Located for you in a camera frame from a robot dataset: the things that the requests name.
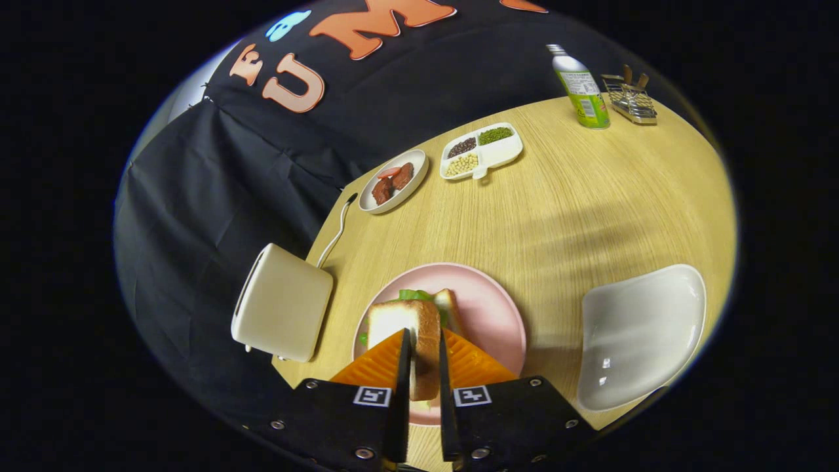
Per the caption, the white divided dish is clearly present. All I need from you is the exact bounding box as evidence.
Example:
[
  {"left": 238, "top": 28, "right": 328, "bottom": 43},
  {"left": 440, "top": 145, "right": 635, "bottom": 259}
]
[{"left": 439, "top": 122, "right": 524, "bottom": 181}]

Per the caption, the white square plate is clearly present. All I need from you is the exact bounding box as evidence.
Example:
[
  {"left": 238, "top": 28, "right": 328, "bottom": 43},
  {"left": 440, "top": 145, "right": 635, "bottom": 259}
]
[{"left": 577, "top": 264, "right": 707, "bottom": 412}]

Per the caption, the metal wire utensil holder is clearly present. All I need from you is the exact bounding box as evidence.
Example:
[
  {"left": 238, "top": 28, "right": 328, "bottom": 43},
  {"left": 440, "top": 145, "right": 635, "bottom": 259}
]
[{"left": 601, "top": 73, "right": 658, "bottom": 126}]

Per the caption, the white toaster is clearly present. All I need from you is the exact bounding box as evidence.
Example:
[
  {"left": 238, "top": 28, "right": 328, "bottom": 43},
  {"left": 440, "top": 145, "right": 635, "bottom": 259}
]
[{"left": 231, "top": 243, "right": 334, "bottom": 363}]

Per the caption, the white toaster cable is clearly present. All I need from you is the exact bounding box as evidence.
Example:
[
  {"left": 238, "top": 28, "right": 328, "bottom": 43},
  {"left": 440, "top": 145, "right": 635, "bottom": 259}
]
[{"left": 317, "top": 193, "right": 359, "bottom": 268}]

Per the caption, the toasted bread slice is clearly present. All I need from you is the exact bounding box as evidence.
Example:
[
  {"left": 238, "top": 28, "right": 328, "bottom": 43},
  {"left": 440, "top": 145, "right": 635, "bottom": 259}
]
[{"left": 366, "top": 300, "right": 442, "bottom": 402}]

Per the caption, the green lettuce leaf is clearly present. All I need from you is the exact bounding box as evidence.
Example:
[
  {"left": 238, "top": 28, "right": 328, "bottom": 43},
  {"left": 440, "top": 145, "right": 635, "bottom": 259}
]
[{"left": 359, "top": 289, "right": 450, "bottom": 348}]

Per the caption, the white round plate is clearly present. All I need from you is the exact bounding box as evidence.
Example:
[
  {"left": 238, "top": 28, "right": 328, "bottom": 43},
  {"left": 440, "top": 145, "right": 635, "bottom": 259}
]
[{"left": 358, "top": 149, "right": 429, "bottom": 215}]

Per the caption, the green labelled metal bottle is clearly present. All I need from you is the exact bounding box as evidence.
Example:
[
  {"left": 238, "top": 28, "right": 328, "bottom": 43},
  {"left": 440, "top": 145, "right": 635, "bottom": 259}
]
[{"left": 546, "top": 44, "right": 611, "bottom": 130}]

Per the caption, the white bread slice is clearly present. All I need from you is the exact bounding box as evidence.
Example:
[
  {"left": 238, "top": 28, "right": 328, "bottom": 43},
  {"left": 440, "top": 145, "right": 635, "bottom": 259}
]
[{"left": 434, "top": 288, "right": 463, "bottom": 335}]

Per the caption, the black backdrop cloth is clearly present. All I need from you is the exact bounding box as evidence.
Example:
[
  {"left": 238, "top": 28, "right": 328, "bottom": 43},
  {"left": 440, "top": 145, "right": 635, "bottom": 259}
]
[{"left": 115, "top": 0, "right": 709, "bottom": 420}]

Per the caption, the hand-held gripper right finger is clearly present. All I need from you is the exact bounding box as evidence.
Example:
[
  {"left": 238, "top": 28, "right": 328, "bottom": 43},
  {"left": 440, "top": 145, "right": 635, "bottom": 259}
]
[{"left": 437, "top": 328, "right": 598, "bottom": 471}]

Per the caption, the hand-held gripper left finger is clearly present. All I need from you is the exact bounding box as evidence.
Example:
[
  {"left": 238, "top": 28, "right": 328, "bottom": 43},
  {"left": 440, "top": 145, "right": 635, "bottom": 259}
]
[{"left": 246, "top": 328, "right": 412, "bottom": 470}]

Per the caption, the pink round plate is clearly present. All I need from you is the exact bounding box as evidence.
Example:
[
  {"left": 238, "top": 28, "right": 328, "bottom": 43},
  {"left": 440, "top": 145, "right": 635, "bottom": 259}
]
[{"left": 352, "top": 263, "right": 527, "bottom": 427}]

